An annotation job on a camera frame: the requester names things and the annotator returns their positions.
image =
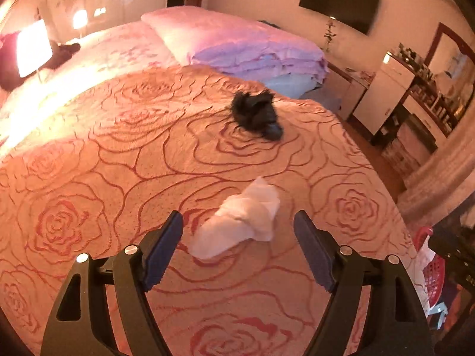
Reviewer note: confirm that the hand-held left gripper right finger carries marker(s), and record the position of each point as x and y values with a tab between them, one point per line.
315	252

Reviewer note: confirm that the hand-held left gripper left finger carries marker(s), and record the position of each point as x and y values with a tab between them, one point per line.
165	252

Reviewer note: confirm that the white tissue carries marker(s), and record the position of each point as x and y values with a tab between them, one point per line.
245	215

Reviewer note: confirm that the red plastic basket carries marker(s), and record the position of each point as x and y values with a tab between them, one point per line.
436	270

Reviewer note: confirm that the orange rose bedspread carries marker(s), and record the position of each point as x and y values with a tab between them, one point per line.
148	163

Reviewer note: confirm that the white crumpled paper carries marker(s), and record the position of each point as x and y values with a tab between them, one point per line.
421	263

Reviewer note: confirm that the light blue plastic stool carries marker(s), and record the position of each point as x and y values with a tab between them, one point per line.
438	313

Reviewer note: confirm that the padded stool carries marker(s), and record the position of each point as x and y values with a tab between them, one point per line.
408	144

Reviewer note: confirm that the black crumpled cloth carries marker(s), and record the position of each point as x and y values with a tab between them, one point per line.
256	113

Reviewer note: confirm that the blue bed base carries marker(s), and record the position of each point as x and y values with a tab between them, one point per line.
323	96

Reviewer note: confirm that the tall white cabinet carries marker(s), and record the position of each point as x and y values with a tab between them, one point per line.
386	92

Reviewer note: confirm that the white dressing table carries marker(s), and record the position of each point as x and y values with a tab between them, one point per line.
426	115

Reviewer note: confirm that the pink floral bed sheet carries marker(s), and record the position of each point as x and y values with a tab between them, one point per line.
104	52

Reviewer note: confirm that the folded pink quilt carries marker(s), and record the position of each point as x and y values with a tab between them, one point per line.
237	48

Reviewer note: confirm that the vase with rose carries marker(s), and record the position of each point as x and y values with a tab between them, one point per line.
328	35

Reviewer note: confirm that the row of cosmetic bottles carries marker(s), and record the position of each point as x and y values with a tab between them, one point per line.
412	53

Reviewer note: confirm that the dark plush toy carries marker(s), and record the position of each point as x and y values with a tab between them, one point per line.
65	55

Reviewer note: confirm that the white table lamp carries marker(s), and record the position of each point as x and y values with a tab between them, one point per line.
33	48

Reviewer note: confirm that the black wall television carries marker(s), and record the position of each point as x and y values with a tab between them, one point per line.
339	2

